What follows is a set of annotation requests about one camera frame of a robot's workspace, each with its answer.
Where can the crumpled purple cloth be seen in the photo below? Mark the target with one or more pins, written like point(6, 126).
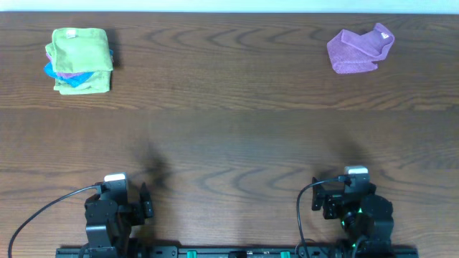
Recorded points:
point(352, 53)

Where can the folded blue cloth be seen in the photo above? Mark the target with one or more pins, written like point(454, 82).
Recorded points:
point(74, 81)

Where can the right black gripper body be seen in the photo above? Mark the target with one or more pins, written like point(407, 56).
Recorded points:
point(333, 208)

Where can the folded purple cloth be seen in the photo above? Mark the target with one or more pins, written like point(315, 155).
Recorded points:
point(63, 74)

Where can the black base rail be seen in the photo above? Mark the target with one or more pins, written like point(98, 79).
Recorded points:
point(195, 252)

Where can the light green cloth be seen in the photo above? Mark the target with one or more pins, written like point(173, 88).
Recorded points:
point(77, 50)

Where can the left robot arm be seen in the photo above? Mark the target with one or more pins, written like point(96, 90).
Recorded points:
point(110, 218)

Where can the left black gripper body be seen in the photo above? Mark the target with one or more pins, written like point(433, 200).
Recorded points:
point(144, 206)

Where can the folded green cloth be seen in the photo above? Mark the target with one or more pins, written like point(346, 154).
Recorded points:
point(99, 82)

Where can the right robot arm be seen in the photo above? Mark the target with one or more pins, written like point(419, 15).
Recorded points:
point(365, 217)

